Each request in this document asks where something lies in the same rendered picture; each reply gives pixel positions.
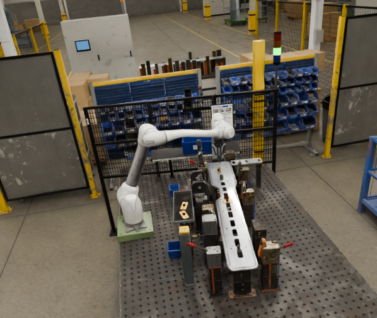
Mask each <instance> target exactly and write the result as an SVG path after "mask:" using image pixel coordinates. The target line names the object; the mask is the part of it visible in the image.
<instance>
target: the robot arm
mask: <svg viewBox="0 0 377 318"><path fill-rule="evenodd" d="M211 126H212V130H207V131H205V130H191V129H180V130H172V131H158V130H157V129H156V128H155V127H154V126H153V125H151V124H143V125H141V126H140V128H139V134H138V140H137V141H138V146H137V150H136V153H135V155H134V159H133V162H132V165H131V168H130V171H129V174H128V177H127V180H126V182H124V183H123V184H122V185H121V187H120V188H119V189H118V191H117V199H118V202H119V204H120V206H121V208H122V212H123V215H124V220H122V223H123V224H124V226H125V232H126V233H129V232H132V231H136V232H139V229H142V228H147V227H148V226H147V224H145V221H144V219H143V215H142V204H141V200H140V199H139V198H138V192H139V187H138V185H137V184H138V182H139V178H140V176H141V172H142V169H143V166H144V163H145V161H146V157H147V155H148V151H149V148H150V147H152V146H158V145H161V144H165V143H167V142H169V141H172V140H174V139H177V138H182V137H213V138H214V144H212V145H211V146H212V148H213V150H214V153H215V155H217V159H219V163H221V158H222V155H223V154H224V149H225V147H226V144H224V143H223V138H226V139H229V138H232V137H233V136H234V135H235V130H234V128H233V127H232V126H231V125H230V124H228V123H227V122H225V121H224V119H223V116H222V114H214V115H212V120H211ZM222 145H223V151H222V152H221V147H222ZM214 146H215V147H216V148H217V153H216V151H215V149H214ZM218 148H219V150H220V154H219V152H218Z"/></svg>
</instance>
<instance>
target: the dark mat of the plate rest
mask: <svg viewBox="0 0 377 318"><path fill-rule="evenodd" d="M183 202H188V205H187V207H186V209H180V208H181V206H182V203H183ZM181 211H185V212H186V214H187V215H188V218H186V219H183V217H182V216H181V214H180V213H179V212H181ZM193 219H194V217H193V208H192V193H191V191H182V192H174V221H183V220H193Z"/></svg>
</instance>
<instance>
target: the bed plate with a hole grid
mask: <svg viewBox="0 0 377 318"><path fill-rule="evenodd" d="M244 167H248V168H249V170H250V189H253V187H252V186H256V166H254V165H244ZM194 171H198V170H191V171H184V172H174V173H173V175H175V177H172V178H169V175H171V173H163V174H160V177H158V175H157V174H151V175H141V176H140V178H139V182H138V184H137V185H138V187H139V192H138V198H139V199H140V200H141V204H142V212H148V211H150V212H151V217H152V222H153V231H154V236H153V237H147V238H140V239H137V240H130V241H126V242H120V318H377V293H376V292H375V290H374V289H372V288H371V285H369V284H368V282H367V281H366V280H365V279H364V278H363V277H362V275H361V274H360V272H359V271H358V270H357V269H356V268H355V267H354V266H353V265H352V263H351V262H349V260H348V258H346V256H345V255H344V254H343V253H342V252H341V251H340V249H339V248H338V247H337V246H336V245H335V244H334V242H333V241H332V240H331V239H330V237H329V236H328V235H327V234H326V233H325V232H324V231H323V229H322V228H321V227H319V224H318V223H317V222H316V221H315V220H314V219H313V218H312V217H311V215H310V214H309V213H308V212H307V211H306V210H305V209H304V207H303V206H302V205H301V204H300V202H299V201H298V200H297V199H296V198H295V197H294V196H293V194H292V193H291V192H290V191H289V189H288V188H287V187H286V186H285V185H284V184H283V183H282V181H280V179H279V178H278V176H277V175H276V174H275V173H274V172H273V171H272V170H271V169H270V167H269V166H268V165H267V164H266V163H265V164H264V165H262V168H261V185H264V187H265V189H253V190H254V195H255V220H256V219H263V220H264V223H265V226H266V229H267V236H266V242H268V241H274V240H276V241H277V242H278V244H279V247H281V246H283V245H284V244H288V243H290V242H292V243H293V245H292V246H289V247H286V248H285V247H284V248H281V249H280V263H279V284H278V286H279V285H280V287H279V290H282V291H269V292H267V291H264V292H261V291H260V289H259V288H260V287H258V286H259V285H258V284H259V281H260V270H254V269H252V270H251V288H254V289H255V291H256V294H257V296H256V297H247V298H234V299H230V298H229V293H228V292H229V291H230V290H233V286H232V284H231V279H232V278H233V274H226V273H225V269H224V268H225V267H227V265H226V258H225V255H224V249H223V242H220V240H219V236H221V235H220V234H219V230H220V227H219V220H218V214H217V210H216V193H214V188H213V187H212V186H211V183H210V179H209V172H208V169H207V176H208V183H209V188H210V191H211V192H212V198H213V202H212V204H213V205H214V212H215V214H216V219H217V225H218V232H217V235H218V244H219V246H220V249H221V265H222V266H221V279H222V286H223V293H224V294H225V296H222V297H220V296H217V295H215V296H210V292H209V291H208V289H207V287H208V286H210V282H209V269H208V268H207V267H206V266H205V264H204V252H203V250H201V249H198V248H196V247H195V248H194V247H193V250H194V259H193V260H192V264H193V270H194V276H195V282H196V285H195V286H185V277H184V272H183V262H182V253H181V248H180V254H181V256H180V258H179V259H170V258H169V255H168V251H167V246H168V242H170V241H177V240H179V238H178V233H179V227H180V224H179V223H177V224H173V197H171V196H170V191H169V185H170V184H179V190H180V189H183V190H184V186H185V185H190V181H189V179H190V175H191V173H192V172H194Z"/></svg>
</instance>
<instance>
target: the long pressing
mask: <svg viewBox="0 0 377 318"><path fill-rule="evenodd" d="M219 167H221V172H220V173H218V171H217V169H218V168H219ZM207 169H208V172H209V179H210V183H211V186H212V187H214V188H216V189H219V193H220V198H219V199H218V200H216V210H217V217H218V220H219V227H220V231H221V238H222V241H223V248H224V255H225V258H226V265H227V268H228V269H229V270H230V271H244V270H252V269H256V268H257V267H258V262H257V258H256V255H255V251H254V249H253V245H252V241H251V238H250V234H249V232H248V228H247V224H246V221H245V218H244V215H243V212H242V208H241V205H240V201H239V199H238V195H237V191H236V185H237V181H236V178H235V174H234V171H233V168H232V165H231V162H221V163H219V162H214V163H208V164H207ZM221 174H223V175H224V180H220V175H221ZM222 182H224V183H225V185H221V183H222ZM223 188H226V191H223ZM225 193H227V194H228V199H232V200H233V202H231V203H230V206H231V211H228V210H227V207H226V203H222V200H225V198H224V194H225ZM228 212H232V214H233V217H232V218H230V217H229V215H228ZM231 220H234V222H235V227H232V226H231V223H230V221H231ZM232 230H236V231H237V234H238V236H233V232H232ZM235 239H238V240H239V242H240V249H237V246H236V245H235ZM237 250H241V251H242V254H243V257H241V258H239V257H238V253H237Z"/></svg>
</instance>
